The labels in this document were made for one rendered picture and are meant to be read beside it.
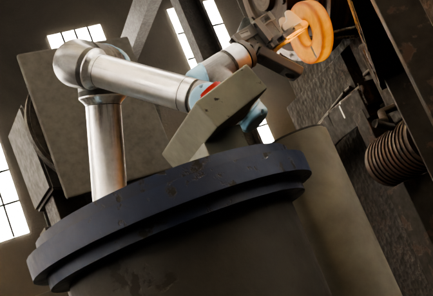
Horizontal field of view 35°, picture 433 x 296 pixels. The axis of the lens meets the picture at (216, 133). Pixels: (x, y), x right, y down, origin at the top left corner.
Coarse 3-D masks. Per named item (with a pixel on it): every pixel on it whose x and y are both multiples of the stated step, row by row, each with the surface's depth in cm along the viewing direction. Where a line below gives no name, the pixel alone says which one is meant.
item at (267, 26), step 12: (252, 24) 161; (264, 24) 161; (276, 24) 163; (240, 36) 160; (252, 36) 161; (264, 36) 160; (276, 36) 161; (252, 48) 157; (276, 48) 163; (252, 60) 158
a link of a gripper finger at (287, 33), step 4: (300, 24) 164; (288, 28) 161; (292, 28) 161; (296, 28) 162; (300, 28) 163; (284, 32) 161; (288, 32) 161; (292, 32) 161; (284, 36) 160; (288, 36) 161; (280, 40) 161
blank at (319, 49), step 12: (312, 0) 166; (300, 12) 167; (312, 12) 162; (324, 12) 162; (312, 24) 164; (324, 24) 161; (300, 36) 171; (324, 36) 161; (300, 48) 171; (312, 48) 166; (324, 48) 163; (312, 60) 168
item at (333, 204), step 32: (320, 128) 117; (320, 160) 114; (320, 192) 112; (352, 192) 115; (320, 224) 112; (352, 224) 111; (320, 256) 112; (352, 256) 110; (384, 256) 113; (352, 288) 109; (384, 288) 109
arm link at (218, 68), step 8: (216, 56) 155; (224, 56) 155; (232, 56) 155; (200, 64) 153; (208, 64) 153; (216, 64) 153; (224, 64) 154; (232, 64) 154; (192, 72) 152; (200, 72) 151; (208, 72) 152; (216, 72) 152; (224, 72) 152; (232, 72) 154; (208, 80) 151; (216, 80) 151
